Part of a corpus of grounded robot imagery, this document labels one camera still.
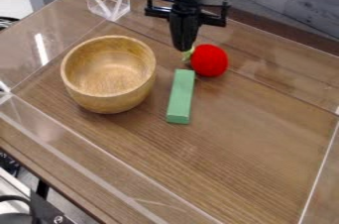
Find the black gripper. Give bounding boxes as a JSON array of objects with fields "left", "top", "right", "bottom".
[{"left": 144, "top": 0, "right": 231, "bottom": 52}]

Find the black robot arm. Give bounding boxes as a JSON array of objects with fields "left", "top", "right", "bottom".
[{"left": 144, "top": 0, "right": 231, "bottom": 52}]

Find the red knitted fruit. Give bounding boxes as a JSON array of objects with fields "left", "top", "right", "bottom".
[{"left": 183, "top": 44, "right": 230, "bottom": 77}]

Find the wooden bowl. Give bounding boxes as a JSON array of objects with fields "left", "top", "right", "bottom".
[{"left": 62, "top": 35, "right": 156, "bottom": 114}]

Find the green rectangular block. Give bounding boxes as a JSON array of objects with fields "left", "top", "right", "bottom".
[{"left": 166, "top": 69, "right": 195, "bottom": 125}]

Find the clear acrylic corner bracket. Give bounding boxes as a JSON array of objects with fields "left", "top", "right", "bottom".
[{"left": 86, "top": 0, "right": 131, "bottom": 22}]

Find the clear acrylic enclosure wall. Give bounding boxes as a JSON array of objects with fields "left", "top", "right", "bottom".
[{"left": 0, "top": 0, "right": 339, "bottom": 224}]

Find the black clamp with cable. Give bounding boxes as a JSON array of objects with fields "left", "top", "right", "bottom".
[{"left": 0, "top": 195, "right": 78, "bottom": 224}]

